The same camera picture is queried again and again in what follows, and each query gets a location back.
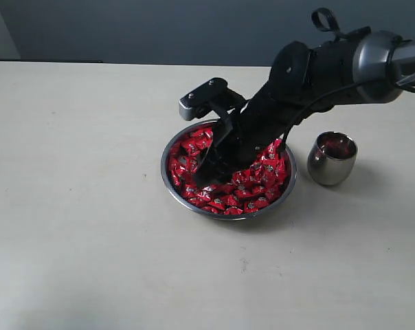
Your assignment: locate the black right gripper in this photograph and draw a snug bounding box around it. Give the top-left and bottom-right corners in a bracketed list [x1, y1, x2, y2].
[192, 41, 312, 188]

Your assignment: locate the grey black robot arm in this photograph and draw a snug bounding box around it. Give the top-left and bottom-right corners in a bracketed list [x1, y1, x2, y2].
[192, 31, 415, 187]

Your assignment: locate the pile of red candies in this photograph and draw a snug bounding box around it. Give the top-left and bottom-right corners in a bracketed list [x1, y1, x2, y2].
[167, 126, 287, 216]

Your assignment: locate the round steel plate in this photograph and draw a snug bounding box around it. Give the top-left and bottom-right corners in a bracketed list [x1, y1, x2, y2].
[160, 118, 298, 221]

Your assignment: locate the stainless steel cup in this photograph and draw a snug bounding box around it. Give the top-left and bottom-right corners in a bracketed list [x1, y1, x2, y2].
[307, 131, 358, 186]

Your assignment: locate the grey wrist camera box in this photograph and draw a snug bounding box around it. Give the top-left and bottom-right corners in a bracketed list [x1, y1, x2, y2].
[179, 77, 246, 121]

